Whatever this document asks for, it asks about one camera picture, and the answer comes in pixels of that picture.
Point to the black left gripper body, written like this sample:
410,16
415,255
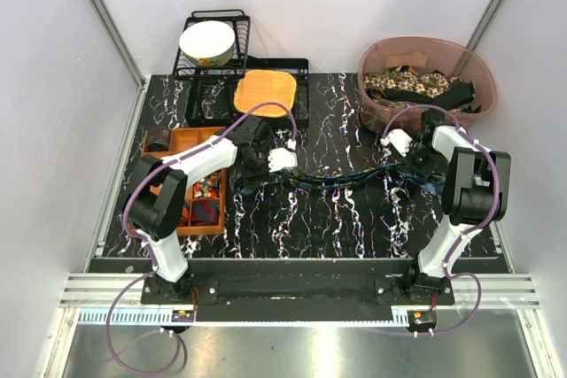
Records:
256,167

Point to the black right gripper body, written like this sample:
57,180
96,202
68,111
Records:
422,158

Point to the blue floral patterned tie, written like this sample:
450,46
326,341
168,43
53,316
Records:
432,184

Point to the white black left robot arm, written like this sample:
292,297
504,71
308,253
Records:
161,204

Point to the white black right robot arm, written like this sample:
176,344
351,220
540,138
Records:
475,194

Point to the pile of patterned ties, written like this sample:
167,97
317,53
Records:
403,86

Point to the colourful faces rolled tie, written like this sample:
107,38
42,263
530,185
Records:
208,187

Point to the wooden compartment organizer box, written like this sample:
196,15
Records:
183,139

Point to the maroon blue striped rolled tie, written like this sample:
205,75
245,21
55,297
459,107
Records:
205,212

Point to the orange woven mat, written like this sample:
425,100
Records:
261,86

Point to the pink translucent plastic tub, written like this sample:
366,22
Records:
425,54

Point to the orange blue striped rolled tie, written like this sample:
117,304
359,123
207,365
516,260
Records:
185,218

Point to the dark blue patterned rolled tie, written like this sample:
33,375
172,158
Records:
158,139

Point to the white ceramic bowl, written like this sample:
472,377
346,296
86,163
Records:
208,44

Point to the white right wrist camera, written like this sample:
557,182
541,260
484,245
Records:
399,140

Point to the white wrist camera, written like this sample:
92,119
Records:
399,140
280,159

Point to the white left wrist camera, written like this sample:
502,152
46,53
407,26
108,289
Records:
280,159

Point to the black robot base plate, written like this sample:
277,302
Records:
209,289

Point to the aluminium frame rail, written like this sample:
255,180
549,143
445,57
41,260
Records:
514,291

